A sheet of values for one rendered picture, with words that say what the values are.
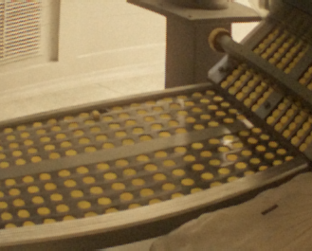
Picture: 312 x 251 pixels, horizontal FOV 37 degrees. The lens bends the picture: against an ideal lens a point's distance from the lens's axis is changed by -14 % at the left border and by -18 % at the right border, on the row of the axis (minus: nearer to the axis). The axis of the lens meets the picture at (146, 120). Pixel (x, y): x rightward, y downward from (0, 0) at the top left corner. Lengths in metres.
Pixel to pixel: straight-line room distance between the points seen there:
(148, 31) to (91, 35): 0.37
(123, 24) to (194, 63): 1.95
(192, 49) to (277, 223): 0.85
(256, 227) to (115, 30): 2.79
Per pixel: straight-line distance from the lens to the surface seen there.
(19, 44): 2.93
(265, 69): 0.56
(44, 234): 0.38
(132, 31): 3.15
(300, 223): 0.36
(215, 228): 0.36
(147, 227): 0.41
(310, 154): 0.50
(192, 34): 1.17
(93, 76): 3.11
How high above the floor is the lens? 1.20
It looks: 27 degrees down
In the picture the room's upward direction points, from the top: 1 degrees clockwise
